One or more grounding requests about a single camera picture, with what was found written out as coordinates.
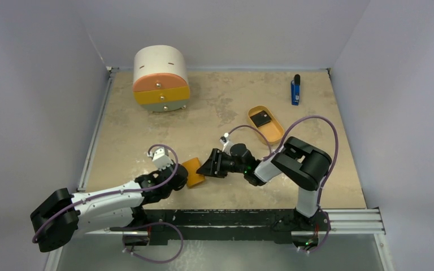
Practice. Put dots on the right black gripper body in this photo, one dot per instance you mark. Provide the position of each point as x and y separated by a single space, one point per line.
217 163

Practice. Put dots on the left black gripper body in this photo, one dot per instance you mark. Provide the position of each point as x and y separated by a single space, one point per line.
167 192

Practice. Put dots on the orange leather card holder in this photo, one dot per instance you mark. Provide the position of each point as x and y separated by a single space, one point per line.
194 179

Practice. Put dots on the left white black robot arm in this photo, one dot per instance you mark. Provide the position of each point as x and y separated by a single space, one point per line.
63 216

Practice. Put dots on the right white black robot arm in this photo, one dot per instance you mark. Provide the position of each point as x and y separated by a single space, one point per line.
304 164

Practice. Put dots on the tan oval tray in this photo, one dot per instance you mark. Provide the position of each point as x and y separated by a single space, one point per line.
273 131

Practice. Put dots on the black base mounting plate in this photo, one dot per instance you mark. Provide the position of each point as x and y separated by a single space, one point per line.
281 226

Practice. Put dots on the round mini drawer cabinet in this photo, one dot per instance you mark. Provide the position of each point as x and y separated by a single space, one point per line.
160 80

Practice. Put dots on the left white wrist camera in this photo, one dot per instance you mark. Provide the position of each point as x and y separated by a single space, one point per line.
160 158

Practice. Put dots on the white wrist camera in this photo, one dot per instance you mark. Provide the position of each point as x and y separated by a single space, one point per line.
226 142
160 158

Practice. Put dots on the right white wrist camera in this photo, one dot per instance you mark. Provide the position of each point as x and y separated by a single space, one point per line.
226 142

